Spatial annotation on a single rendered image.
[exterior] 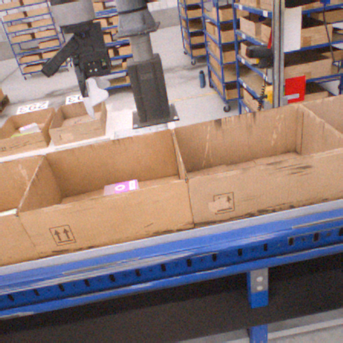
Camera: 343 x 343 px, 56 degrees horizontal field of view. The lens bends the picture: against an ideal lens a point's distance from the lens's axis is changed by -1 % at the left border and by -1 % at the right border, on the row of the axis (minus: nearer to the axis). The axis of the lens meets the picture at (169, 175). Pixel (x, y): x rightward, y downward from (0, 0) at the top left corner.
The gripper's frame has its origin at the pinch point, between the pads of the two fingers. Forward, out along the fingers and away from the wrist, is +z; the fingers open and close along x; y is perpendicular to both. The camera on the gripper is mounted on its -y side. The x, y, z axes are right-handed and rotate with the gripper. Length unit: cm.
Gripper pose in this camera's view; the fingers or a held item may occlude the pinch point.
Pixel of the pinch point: (93, 109)
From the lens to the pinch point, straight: 87.6
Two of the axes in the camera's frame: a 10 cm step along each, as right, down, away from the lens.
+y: 9.8, -1.9, 0.1
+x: -1.1, -5.1, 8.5
